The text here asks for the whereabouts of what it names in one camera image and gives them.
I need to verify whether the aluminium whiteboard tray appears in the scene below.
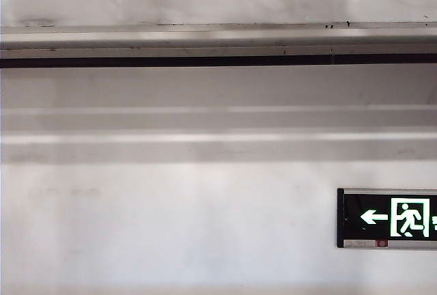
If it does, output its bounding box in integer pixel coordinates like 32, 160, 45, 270
0, 21, 437, 70

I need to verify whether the illuminated green exit sign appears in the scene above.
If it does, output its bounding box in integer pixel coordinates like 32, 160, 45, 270
336, 187, 437, 250

